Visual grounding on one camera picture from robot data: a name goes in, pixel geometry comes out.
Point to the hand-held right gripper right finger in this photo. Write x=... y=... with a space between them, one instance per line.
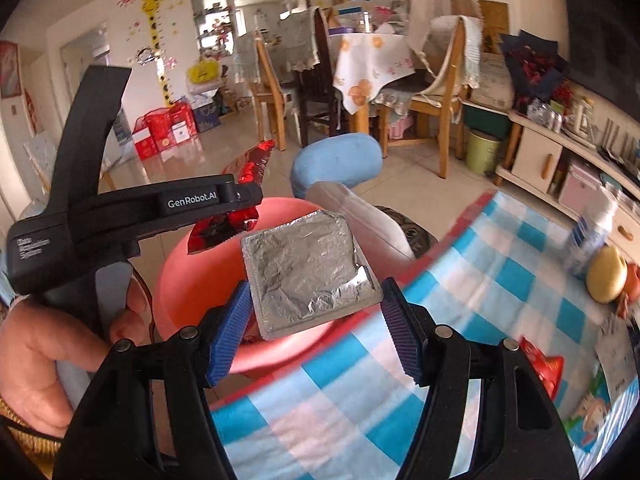
x=405 y=335

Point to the black television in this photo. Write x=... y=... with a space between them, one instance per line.
x=605 y=40

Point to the light wooden chair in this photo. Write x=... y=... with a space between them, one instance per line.
x=267 y=90
x=445 y=125

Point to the red patterned wrapper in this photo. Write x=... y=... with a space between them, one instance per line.
x=542 y=365

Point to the yellow apple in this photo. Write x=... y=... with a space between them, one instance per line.
x=606 y=275

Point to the blue shopping bag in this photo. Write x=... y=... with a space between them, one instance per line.
x=206 y=119

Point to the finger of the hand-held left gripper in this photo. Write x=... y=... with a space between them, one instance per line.
x=249 y=196

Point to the glass kettle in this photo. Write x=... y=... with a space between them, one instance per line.
x=580 y=115

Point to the red wall picture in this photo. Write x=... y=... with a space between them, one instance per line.
x=9 y=70

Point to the red gift box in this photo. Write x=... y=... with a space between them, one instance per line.
x=152 y=135
x=181 y=125

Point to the blue checkered tablecloth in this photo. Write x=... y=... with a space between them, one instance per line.
x=350 y=410

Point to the pink storage box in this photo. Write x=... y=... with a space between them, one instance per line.
x=577 y=187

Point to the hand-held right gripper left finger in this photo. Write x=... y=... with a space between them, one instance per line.
x=227 y=335

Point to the dark wooden chair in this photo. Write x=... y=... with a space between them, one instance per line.
x=315 y=90

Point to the cartoon print packet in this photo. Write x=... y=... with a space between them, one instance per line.
x=592 y=410

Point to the yellow bag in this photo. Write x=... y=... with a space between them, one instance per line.
x=202 y=72

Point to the dark blue flower bouquet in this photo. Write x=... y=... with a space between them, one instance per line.
x=535 y=65

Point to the grey wet wipes packet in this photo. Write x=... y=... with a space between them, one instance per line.
x=620 y=355

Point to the white orange-print table cloth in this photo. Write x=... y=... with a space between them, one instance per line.
x=370 y=70

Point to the person's left hand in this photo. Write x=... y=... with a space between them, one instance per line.
x=35 y=355

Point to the white TV cabinet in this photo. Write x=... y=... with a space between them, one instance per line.
x=535 y=155

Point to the white sack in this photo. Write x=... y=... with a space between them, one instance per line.
x=492 y=85

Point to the white bottle blue label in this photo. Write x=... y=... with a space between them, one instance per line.
x=587 y=240

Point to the red foil wrapper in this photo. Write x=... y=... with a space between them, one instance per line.
x=252 y=165

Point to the cluster of small clear bottles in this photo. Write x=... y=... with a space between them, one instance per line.
x=542 y=115

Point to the white scalloped cloth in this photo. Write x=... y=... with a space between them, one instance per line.
x=430 y=5

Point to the glass jar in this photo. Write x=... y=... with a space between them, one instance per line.
x=369 y=21

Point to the pink plastic bin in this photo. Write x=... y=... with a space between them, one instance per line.
x=200 y=270

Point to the giraffe height chart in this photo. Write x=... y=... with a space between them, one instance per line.
x=157 y=45

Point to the silver foil packet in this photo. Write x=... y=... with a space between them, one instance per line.
x=300 y=265

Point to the green trash can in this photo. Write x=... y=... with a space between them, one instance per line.
x=482 y=152

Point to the dark patterned cloth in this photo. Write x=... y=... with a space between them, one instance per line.
x=415 y=232

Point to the cork board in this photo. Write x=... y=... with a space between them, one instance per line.
x=492 y=15

